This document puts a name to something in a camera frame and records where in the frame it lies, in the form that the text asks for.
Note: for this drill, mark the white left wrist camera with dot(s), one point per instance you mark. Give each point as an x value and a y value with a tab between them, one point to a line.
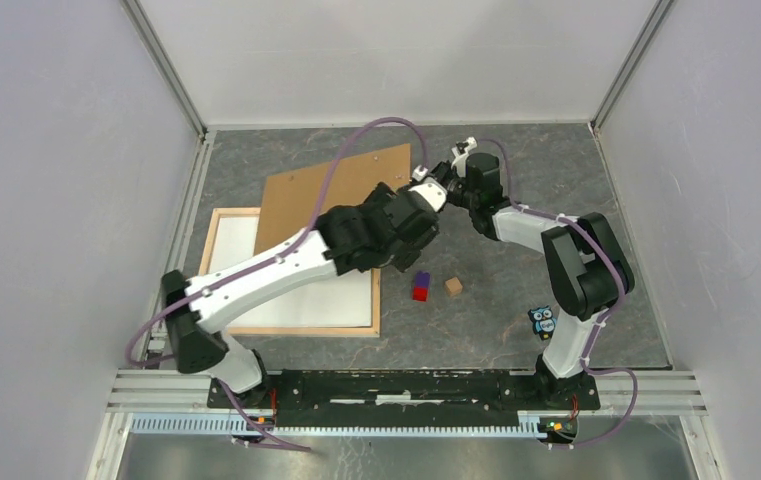
428	187

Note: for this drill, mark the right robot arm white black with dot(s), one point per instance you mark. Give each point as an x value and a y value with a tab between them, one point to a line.
587	268

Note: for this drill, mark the brown cardboard backing board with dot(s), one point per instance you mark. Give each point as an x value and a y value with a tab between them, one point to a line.
289	198

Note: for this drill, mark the red and purple block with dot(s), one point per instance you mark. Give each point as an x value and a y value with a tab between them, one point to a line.
421	286

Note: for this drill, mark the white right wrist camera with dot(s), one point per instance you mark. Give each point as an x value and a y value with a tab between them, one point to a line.
461	152

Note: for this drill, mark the blue owl figure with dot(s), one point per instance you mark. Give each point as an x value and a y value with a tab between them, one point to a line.
543	322

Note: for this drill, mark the small wooden cube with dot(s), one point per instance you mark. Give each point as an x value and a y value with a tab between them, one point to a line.
453	286

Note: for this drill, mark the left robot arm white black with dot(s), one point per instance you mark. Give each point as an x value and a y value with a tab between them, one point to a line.
199	309

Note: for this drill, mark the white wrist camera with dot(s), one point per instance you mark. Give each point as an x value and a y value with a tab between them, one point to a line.
461	152
428	187

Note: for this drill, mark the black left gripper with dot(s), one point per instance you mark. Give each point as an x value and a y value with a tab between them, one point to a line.
409	252

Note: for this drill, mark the printed photo with white border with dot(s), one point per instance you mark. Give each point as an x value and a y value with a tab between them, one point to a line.
327	298

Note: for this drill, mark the light wooden picture frame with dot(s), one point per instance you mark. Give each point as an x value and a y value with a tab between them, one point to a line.
314	331

